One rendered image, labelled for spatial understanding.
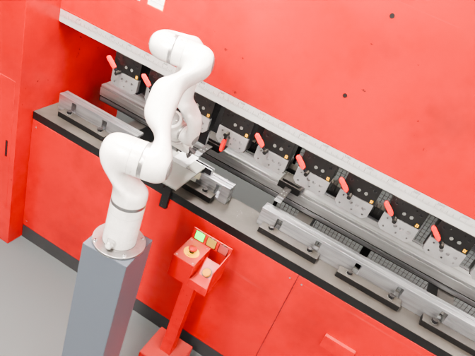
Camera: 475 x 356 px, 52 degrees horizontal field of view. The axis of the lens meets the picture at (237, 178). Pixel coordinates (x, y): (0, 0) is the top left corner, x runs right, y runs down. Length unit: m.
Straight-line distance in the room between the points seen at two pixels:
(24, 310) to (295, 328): 1.41
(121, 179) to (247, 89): 0.74
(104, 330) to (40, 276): 1.09
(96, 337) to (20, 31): 1.38
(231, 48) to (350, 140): 0.62
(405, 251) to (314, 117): 0.85
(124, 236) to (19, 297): 1.30
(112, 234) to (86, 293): 0.30
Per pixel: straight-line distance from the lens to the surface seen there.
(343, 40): 1.92
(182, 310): 2.39
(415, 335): 2.25
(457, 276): 2.53
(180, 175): 2.22
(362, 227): 2.46
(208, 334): 2.70
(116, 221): 1.68
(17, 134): 2.73
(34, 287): 2.97
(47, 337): 2.77
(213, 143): 2.51
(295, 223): 2.26
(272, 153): 2.12
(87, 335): 2.08
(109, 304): 1.89
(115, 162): 1.56
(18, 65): 2.56
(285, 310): 2.37
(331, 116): 1.99
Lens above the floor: 2.22
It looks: 32 degrees down
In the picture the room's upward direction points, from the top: 21 degrees clockwise
